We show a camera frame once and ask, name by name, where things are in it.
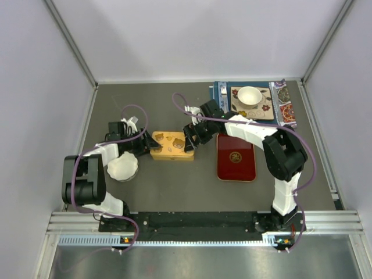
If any patterned colourful cloth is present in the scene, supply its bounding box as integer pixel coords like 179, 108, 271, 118
269, 79, 297, 128

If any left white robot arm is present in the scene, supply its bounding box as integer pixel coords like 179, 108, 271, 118
62, 117, 160, 231

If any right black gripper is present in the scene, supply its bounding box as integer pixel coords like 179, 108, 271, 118
183, 119, 215, 153

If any white bowl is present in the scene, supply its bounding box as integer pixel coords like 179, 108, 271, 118
237, 86, 262, 106

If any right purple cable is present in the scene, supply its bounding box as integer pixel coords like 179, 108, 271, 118
171, 92, 317, 252

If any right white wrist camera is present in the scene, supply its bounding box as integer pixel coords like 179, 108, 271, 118
184, 105, 203, 125

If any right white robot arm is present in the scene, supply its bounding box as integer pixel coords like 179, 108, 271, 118
182, 100, 307, 233

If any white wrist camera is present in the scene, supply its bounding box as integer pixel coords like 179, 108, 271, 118
120, 116, 138, 135
184, 105, 203, 125

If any white scalloped dish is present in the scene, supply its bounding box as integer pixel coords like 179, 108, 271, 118
107, 152, 138, 181

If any red lacquer tray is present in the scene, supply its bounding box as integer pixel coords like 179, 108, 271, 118
216, 134, 256, 183

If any gold cookie tin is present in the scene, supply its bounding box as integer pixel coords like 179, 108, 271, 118
151, 152, 195, 161

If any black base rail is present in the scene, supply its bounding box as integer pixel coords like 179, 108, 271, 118
98, 210, 306, 242

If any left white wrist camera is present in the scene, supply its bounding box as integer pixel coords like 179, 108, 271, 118
120, 116, 138, 135

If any aluminium frame post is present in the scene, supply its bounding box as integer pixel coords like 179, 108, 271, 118
301, 0, 356, 84
42, 0, 98, 88

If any silver fork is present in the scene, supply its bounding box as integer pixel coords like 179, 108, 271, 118
220, 85, 228, 108

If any silver tin lid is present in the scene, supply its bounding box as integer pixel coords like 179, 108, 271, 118
150, 131, 194, 157

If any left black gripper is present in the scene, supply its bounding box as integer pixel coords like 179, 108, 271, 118
121, 126, 161, 156

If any right aluminium frame post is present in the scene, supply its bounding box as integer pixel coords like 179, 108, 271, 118
301, 0, 356, 84

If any left aluminium frame post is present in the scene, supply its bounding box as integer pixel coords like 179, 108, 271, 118
42, 0, 98, 88

